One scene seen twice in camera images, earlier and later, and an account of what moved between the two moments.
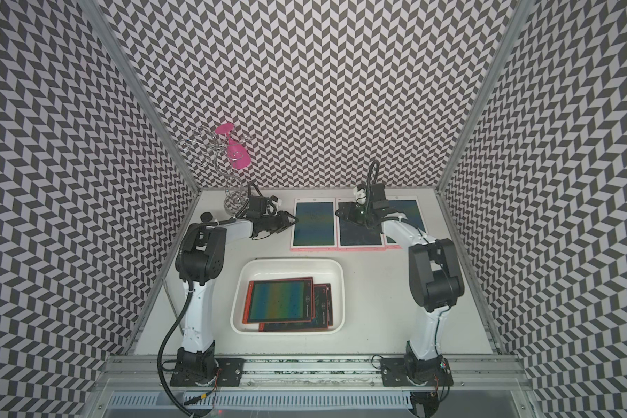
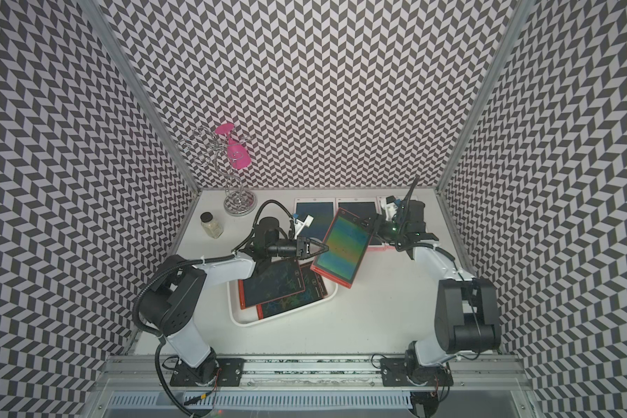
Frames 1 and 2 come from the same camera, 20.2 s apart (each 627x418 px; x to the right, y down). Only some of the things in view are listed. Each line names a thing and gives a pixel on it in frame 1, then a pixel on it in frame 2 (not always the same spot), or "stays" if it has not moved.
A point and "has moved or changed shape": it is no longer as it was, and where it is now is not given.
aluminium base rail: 151,374 stays
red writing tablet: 279,300 → 348,239
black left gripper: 285,221 → 286,246
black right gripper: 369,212 → 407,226
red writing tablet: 322,314 → 272,279
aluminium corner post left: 95,12 stays
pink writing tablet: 316,229 stays
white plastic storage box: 287,297 has moved or changed shape
